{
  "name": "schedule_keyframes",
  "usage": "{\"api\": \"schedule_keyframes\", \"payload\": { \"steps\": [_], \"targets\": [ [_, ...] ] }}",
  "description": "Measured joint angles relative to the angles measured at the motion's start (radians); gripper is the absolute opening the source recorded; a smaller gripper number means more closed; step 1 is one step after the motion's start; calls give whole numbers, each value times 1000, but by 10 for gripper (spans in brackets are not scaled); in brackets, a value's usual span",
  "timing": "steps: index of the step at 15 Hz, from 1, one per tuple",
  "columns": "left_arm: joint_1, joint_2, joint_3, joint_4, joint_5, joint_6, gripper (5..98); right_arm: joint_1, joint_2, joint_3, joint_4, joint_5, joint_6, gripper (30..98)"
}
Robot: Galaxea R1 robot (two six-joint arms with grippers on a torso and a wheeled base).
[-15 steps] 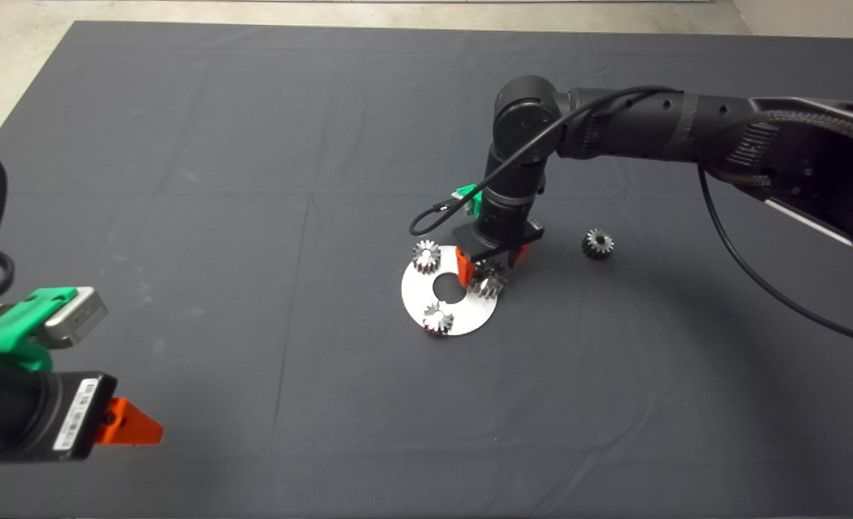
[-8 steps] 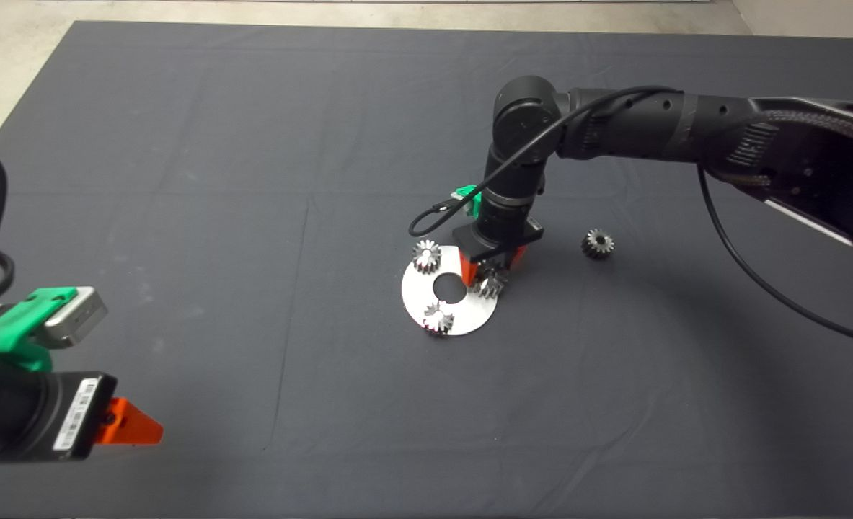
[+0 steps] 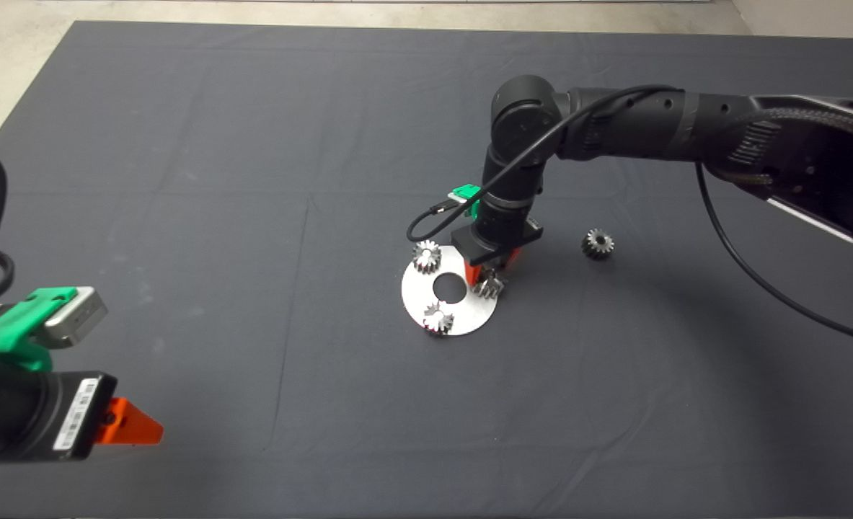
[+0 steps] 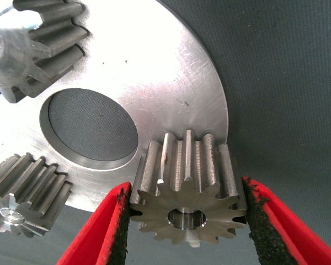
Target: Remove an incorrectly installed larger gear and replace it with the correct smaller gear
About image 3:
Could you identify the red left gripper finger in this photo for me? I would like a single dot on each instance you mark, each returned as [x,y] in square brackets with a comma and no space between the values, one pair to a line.
[129,429]

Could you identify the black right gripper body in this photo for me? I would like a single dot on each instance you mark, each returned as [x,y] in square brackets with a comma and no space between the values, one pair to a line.
[502,231]

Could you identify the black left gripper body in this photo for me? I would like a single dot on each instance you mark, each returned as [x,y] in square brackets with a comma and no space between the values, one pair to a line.
[44,417]

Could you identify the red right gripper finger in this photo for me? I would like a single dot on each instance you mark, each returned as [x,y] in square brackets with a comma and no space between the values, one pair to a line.
[512,258]
[474,272]

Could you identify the large steel gear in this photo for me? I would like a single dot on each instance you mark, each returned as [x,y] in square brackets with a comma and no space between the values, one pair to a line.
[491,287]

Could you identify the round metal plate with hole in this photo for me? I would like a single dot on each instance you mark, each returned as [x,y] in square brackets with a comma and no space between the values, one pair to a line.
[415,295]

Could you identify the small dark steel gear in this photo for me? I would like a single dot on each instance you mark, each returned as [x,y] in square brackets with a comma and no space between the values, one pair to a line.
[598,245]

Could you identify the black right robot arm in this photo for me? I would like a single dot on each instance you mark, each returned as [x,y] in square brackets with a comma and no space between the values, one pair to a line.
[650,122]

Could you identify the dark grey table cloth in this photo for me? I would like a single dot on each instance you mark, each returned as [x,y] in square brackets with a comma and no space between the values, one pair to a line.
[253,144]

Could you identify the green right camera mount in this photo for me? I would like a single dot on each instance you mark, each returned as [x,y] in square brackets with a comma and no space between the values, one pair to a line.
[467,192]

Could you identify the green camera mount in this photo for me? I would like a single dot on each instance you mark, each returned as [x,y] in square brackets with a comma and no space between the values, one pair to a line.
[4,330]
[467,192]

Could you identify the silver right camera box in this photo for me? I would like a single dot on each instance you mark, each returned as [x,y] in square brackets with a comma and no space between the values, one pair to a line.
[454,197]

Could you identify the silver camera box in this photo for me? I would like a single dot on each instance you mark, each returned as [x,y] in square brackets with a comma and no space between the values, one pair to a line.
[80,316]
[454,197]

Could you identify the green left camera mount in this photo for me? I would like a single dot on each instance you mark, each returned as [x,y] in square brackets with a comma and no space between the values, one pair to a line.
[4,330]

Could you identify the silver left camera box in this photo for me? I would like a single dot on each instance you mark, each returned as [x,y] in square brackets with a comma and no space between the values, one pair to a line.
[80,316]

